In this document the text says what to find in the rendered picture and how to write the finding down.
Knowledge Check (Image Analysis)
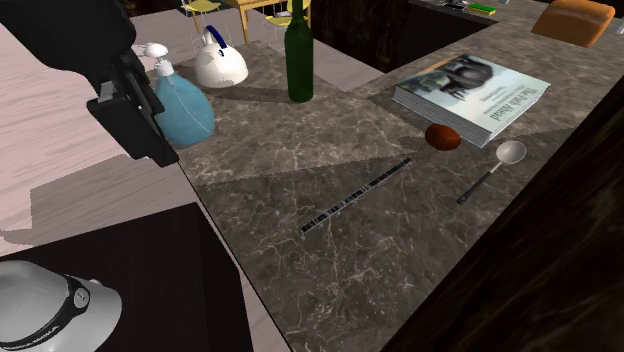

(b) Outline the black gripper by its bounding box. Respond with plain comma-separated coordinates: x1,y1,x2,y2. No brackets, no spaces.
0,0,181,169

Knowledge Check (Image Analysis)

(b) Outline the blue spray bottle white nozzle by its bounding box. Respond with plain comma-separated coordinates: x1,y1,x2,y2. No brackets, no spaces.
143,42,216,150

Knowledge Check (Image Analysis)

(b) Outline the dark robot stand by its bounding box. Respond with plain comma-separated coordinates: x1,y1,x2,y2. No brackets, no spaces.
0,202,255,352

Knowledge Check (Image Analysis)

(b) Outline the yellow wooden table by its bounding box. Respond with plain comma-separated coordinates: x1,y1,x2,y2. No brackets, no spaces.
221,0,294,46

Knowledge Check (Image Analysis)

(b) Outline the dark green glass bottle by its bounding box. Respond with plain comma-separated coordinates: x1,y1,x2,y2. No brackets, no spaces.
284,0,315,104

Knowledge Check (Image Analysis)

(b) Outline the black striped flat strip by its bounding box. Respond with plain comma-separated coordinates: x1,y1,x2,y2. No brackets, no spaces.
299,156,413,236

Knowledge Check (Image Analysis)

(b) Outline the reddish brown egg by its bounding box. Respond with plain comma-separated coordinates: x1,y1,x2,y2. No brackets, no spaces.
424,123,462,152

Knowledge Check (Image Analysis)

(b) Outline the pale blue softcover book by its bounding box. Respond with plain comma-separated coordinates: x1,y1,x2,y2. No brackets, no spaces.
391,53,553,149

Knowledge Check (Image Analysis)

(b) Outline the green flat sponge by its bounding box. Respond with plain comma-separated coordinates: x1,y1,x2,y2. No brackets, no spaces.
467,2,498,17

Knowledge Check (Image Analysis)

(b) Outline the orange bread loaf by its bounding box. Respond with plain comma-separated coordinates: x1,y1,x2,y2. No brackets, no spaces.
530,0,617,49

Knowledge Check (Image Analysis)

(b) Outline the white kettle blue handle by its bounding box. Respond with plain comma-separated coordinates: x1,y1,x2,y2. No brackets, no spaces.
194,25,250,90

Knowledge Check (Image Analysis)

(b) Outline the yellow wire chair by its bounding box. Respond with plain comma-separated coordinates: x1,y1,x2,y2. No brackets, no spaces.
264,0,313,29
179,0,223,36

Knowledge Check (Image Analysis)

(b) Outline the silver ladle black handle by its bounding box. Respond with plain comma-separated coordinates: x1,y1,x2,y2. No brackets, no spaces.
456,140,528,206

